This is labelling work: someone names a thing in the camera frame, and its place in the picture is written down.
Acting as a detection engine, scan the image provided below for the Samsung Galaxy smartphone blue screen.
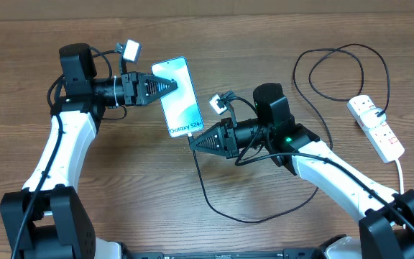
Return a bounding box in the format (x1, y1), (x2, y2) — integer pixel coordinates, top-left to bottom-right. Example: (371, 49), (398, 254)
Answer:
(151, 56), (204, 137)

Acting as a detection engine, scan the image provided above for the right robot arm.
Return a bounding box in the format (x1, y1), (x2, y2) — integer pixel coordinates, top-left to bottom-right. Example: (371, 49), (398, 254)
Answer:
(188, 83), (414, 258)

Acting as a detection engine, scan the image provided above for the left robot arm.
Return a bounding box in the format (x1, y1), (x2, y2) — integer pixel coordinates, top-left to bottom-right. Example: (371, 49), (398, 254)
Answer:
(0, 40), (178, 258)

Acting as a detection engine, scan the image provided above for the white charger plug adapter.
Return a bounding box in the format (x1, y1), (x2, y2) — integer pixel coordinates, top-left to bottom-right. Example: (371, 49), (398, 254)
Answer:
(359, 108), (386, 131)

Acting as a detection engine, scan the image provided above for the white power strip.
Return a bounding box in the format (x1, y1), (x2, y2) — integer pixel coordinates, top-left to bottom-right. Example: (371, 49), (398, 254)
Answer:
(346, 95), (405, 163)

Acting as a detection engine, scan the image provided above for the white power strip cord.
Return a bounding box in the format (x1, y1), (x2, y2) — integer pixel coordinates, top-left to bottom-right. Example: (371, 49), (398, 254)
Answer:
(394, 159), (406, 195)

